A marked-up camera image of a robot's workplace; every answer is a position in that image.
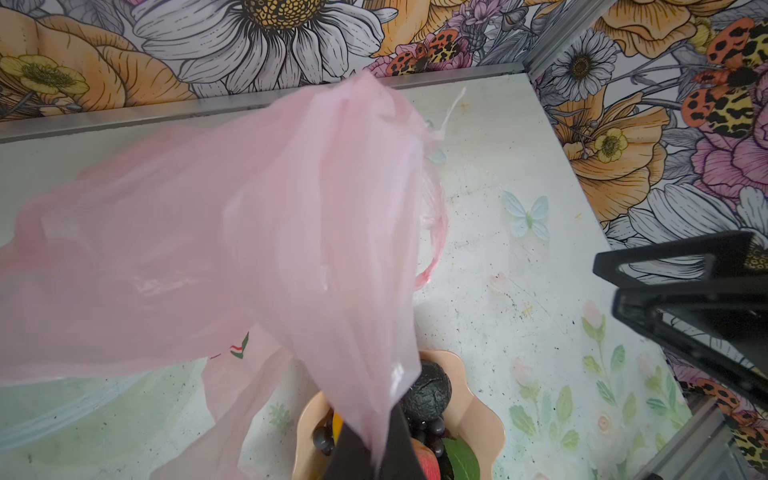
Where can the right aluminium corner post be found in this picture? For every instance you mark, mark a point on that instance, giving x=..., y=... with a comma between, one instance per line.
x=577, y=17

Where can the pink peach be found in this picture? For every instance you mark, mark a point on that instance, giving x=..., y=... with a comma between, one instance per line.
x=427, y=460

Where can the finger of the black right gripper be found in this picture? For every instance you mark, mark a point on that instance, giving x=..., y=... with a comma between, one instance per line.
x=719, y=326
x=715, y=256

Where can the pink plastic bag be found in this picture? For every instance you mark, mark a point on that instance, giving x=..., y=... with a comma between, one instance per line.
x=291, y=233

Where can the pink flower-shaped bowl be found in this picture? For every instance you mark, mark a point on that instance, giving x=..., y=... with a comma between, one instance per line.
x=467, y=418

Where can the dark avocado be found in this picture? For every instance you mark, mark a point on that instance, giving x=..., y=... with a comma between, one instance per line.
x=429, y=396

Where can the dark grape bunch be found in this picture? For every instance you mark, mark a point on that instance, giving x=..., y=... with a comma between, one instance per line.
x=430, y=433

